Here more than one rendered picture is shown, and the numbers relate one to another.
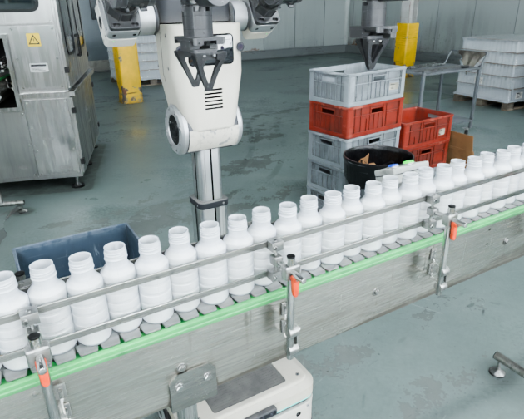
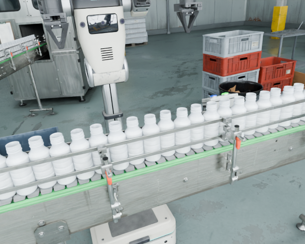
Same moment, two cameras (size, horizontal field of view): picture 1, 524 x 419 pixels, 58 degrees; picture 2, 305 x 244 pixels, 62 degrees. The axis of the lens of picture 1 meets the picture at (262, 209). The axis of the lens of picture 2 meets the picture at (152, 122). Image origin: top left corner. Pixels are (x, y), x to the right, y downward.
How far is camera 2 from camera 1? 0.38 m
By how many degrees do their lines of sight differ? 10
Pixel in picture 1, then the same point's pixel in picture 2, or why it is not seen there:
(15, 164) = (50, 88)
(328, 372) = (193, 216)
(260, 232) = (94, 140)
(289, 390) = (159, 227)
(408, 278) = (211, 171)
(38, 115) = (61, 63)
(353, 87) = (227, 45)
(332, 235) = (149, 143)
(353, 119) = (227, 64)
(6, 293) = not seen: outside the picture
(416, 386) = (246, 231)
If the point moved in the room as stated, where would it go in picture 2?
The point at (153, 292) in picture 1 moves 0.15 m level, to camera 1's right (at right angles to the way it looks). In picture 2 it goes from (16, 176) to (64, 179)
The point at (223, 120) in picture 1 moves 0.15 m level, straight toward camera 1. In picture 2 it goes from (114, 66) to (107, 74)
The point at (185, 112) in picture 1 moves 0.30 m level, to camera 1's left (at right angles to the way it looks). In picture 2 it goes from (89, 62) to (36, 63)
